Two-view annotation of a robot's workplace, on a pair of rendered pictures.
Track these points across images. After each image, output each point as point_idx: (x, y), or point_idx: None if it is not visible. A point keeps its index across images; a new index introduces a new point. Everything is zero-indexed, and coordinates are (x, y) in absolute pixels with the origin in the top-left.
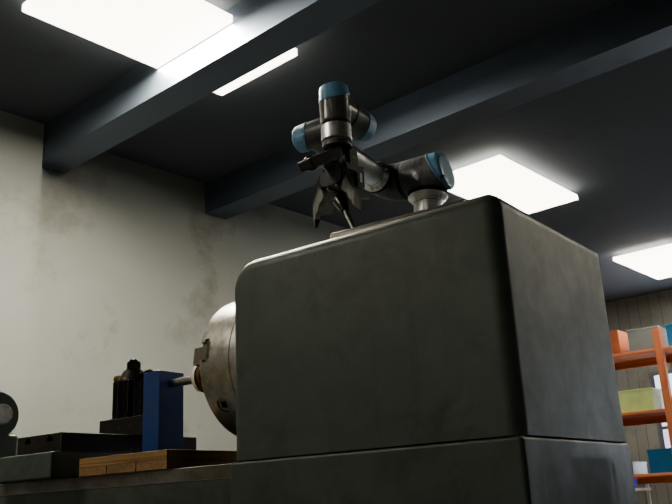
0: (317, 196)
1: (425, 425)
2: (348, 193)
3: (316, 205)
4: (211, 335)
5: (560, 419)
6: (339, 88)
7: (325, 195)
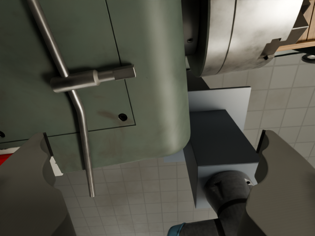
0: (312, 221)
1: None
2: (33, 171)
3: (287, 172)
4: None
5: None
6: None
7: (244, 230)
